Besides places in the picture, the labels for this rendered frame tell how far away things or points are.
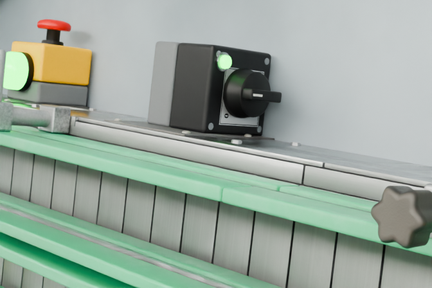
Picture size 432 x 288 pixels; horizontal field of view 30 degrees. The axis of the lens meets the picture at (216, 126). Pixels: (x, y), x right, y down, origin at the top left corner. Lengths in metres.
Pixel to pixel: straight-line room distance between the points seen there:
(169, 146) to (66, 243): 0.12
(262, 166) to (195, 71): 0.15
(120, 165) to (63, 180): 0.21
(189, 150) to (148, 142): 0.05
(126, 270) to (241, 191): 0.13
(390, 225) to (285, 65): 0.40
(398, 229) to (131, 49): 0.60
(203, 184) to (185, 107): 0.21
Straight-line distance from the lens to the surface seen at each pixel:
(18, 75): 0.94
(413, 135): 0.68
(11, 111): 0.75
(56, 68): 0.95
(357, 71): 0.71
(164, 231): 0.68
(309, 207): 0.46
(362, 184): 0.55
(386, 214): 0.38
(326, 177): 0.56
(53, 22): 0.97
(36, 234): 0.68
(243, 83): 0.71
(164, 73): 0.75
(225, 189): 0.51
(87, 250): 0.63
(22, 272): 0.86
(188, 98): 0.72
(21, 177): 0.86
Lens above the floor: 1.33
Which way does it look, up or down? 45 degrees down
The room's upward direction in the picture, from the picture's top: 87 degrees counter-clockwise
